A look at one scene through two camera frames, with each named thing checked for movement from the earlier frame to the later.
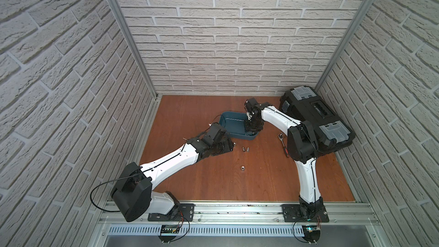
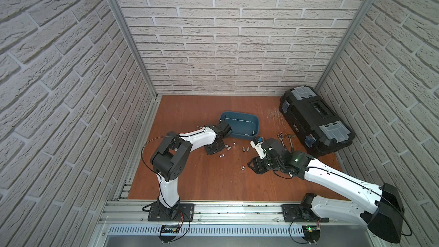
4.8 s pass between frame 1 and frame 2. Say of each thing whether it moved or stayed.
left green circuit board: stayed
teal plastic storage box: stayed
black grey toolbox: stayed
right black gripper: moved
